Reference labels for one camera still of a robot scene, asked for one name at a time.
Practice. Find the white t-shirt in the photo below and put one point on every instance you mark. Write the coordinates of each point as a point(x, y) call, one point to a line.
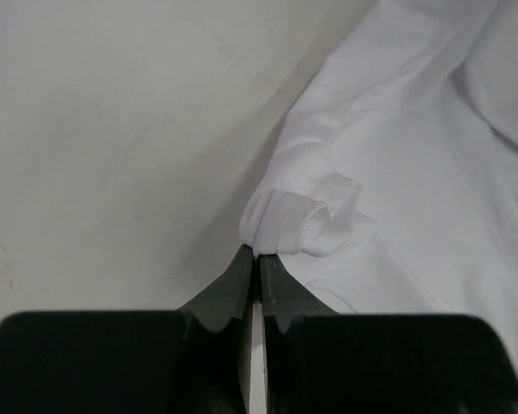
point(394, 184)

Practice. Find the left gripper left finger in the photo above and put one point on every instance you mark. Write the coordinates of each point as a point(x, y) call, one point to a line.
point(131, 361)

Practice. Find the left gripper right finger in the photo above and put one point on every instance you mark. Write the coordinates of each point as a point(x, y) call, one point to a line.
point(320, 361)

